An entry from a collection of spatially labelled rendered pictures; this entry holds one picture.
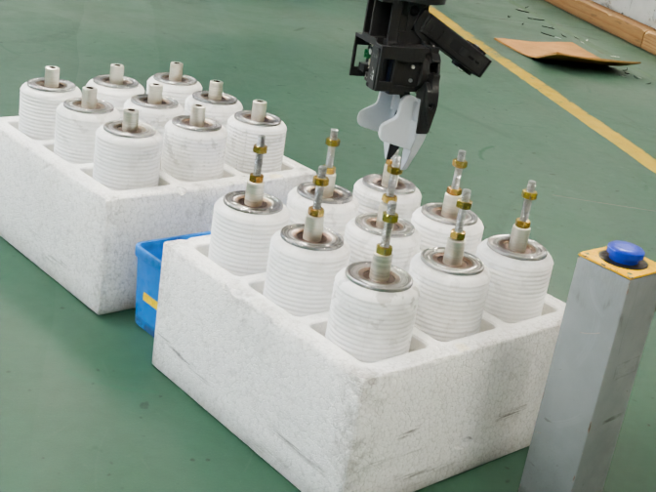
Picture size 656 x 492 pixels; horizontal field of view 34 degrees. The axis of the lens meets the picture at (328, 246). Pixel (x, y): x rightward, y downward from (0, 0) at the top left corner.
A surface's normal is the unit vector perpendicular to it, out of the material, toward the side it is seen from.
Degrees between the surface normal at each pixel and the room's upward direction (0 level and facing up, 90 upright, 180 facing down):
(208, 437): 0
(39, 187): 90
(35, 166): 90
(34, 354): 0
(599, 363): 90
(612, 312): 90
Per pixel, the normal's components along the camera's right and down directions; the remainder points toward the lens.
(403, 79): 0.41, 0.40
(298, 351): -0.76, 0.14
